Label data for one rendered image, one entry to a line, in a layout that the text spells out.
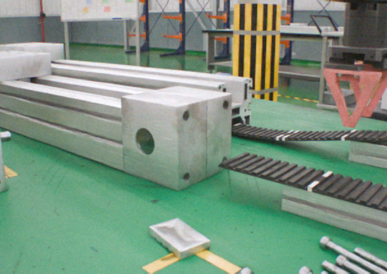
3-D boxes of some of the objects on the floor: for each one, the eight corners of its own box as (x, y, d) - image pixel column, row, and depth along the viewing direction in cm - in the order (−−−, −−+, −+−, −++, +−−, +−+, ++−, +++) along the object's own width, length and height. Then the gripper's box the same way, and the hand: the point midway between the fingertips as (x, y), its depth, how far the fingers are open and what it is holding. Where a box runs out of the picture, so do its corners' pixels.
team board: (56, 81, 659) (47, -45, 604) (77, 77, 702) (70, -41, 647) (132, 87, 594) (128, -55, 540) (151, 82, 637) (148, -50, 583)
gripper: (385, -1, 43) (371, 135, 48) (405, 5, 53) (392, 117, 57) (326, -1, 47) (317, 126, 52) (355, 4, 57) (346, 110, 61)
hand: (358, 115), depth 54 cm, fingers open, 8 cm apart
